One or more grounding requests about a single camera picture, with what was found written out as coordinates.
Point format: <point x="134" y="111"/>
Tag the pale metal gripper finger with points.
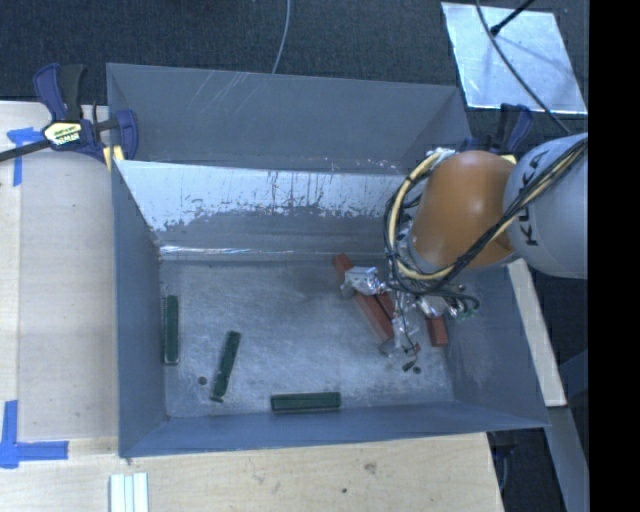
<point x="397" y="344"/>
<point x="361" y="281"/>

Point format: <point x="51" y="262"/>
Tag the red-brown flat block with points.
<point x="436" y="331"/>
<point x="374" y="316"/>

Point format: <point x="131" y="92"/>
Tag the grey metal bin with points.
<point x="280" y="320"/>

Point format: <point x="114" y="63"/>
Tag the dark green flat block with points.
<point x="171" y="330"/>
<point x="306" y="402"/>
<point x="226" y="365"/>

